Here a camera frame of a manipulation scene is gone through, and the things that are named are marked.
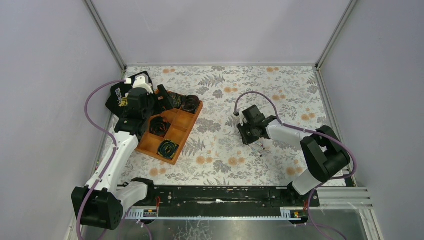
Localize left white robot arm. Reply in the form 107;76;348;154
71;84;174;230

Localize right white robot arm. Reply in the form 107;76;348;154
234;105;351;196

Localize rolled dark tie back left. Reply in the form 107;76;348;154
168;92;185;109

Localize rolled dark tie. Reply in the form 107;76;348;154
181;95;200;114
168;92;185;109

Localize black floral embroidered cloth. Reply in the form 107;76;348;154
105;71;153;126

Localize rolled dark tie back right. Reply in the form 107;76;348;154
181;95;200;114

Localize rolled tie black orange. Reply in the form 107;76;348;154
149;116;171;137

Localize orange wooden divided tray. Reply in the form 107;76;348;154
135;99;203;165

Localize rolled tie blue yellow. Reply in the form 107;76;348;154
157;139;179;160

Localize floral table mat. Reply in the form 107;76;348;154
118;66;329;186

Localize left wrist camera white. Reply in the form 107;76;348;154
124;73;154;94

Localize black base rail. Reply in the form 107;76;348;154
129;185;320;221

